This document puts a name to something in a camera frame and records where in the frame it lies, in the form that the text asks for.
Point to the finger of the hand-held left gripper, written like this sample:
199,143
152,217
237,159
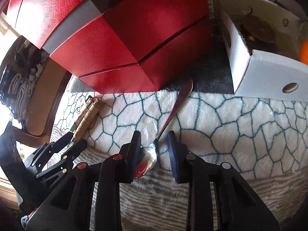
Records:
59,144
77,148

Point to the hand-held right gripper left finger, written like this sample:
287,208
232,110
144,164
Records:
125,163

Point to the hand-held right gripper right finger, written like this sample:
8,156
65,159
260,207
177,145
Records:
174,158

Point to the brown chopsticks packet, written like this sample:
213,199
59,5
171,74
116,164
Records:
87,118

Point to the metal spoon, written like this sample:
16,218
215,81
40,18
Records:
166,122

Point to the white cardboard box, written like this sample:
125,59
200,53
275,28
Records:
269,72

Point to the brown ceramic lid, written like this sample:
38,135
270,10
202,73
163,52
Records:
257,27

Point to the orange ceramic pot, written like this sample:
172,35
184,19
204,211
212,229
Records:
304,53

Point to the green chopsticks packet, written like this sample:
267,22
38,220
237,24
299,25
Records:
80,112

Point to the wooden bench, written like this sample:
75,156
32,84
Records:
41,101

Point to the pile of clothes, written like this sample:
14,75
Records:
21,81

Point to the red tiered gift box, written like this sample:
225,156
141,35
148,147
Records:
115,43

